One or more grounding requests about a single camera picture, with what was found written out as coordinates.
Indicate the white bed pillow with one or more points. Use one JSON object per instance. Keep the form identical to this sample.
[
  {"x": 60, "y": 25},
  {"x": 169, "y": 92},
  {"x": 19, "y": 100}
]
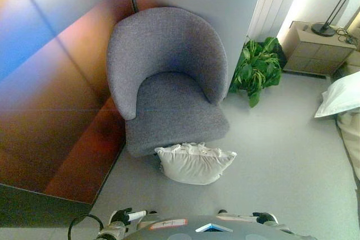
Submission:
[{"x": 343, "y": 96}]

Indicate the green leafy houseplant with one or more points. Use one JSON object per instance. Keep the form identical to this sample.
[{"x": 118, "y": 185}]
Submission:
[{"x": 258, "y": 68}]

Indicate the white throw pillow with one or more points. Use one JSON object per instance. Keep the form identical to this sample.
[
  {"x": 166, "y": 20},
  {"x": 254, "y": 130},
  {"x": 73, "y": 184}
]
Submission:
[{"x": 194, "y": 167}]

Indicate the cream bed duvet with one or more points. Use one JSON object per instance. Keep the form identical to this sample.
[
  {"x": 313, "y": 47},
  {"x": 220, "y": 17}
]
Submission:
[{"x": 351, "y": 133}]

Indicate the brown wooden cabinet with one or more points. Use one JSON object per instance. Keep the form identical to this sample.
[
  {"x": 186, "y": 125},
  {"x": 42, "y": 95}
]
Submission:
[{"x": 56, "y": 110}]

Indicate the grey fabric armchair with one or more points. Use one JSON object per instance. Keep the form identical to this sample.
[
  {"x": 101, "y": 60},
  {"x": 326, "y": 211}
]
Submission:
[{"x": 168, "y": 54}]

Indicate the dark metal table lamp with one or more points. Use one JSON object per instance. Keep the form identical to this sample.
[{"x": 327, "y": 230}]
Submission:
[{"x": 323, "y": 29}]

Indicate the black plant pot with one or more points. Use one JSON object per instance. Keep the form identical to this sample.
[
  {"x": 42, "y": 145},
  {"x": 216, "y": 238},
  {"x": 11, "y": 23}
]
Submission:
[{"x": 281, "y": 54}]

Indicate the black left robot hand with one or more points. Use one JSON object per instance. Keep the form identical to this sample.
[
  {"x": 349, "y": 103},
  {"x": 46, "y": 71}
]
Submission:
[{"x": 122, "y": 214}]

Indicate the beige nightstand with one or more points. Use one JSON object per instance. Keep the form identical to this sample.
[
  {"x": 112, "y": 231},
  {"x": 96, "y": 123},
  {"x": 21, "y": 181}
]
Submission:
[{"x": 315, "y": 51}]

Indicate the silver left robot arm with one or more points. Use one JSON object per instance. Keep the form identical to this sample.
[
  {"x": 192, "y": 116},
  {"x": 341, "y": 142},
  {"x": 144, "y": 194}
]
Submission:
[{"x": 112, "y": 231}]

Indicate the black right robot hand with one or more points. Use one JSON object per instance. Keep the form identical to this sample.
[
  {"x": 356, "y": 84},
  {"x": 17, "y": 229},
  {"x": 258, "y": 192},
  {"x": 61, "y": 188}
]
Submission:
[{"x": 264, "y": 218}]

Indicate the grey robot torso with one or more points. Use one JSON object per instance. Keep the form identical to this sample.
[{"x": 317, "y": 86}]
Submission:
[{"x": 180, "y": 231}]

